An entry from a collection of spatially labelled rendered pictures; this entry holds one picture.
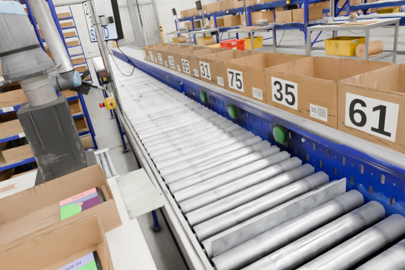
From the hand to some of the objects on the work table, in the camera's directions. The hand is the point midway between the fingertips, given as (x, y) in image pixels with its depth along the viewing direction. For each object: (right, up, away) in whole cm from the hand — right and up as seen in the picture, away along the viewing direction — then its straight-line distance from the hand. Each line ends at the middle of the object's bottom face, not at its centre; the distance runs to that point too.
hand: (102, 87), depth 190 cm
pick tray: (+21, -56, -101) cm, 118 cm away
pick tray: (+31, -66, -130) cm, 149 cm away
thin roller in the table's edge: (+24, -44, -64) cm, 81 cm away
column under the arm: (+6, -45, -63) cm, 77 cm away
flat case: (+29, -52, -98) cm, 115 cm away
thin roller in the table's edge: (+27, -43, -63) cm, 81 cm away
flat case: (+40, -62, -126) cm, 146 cm away
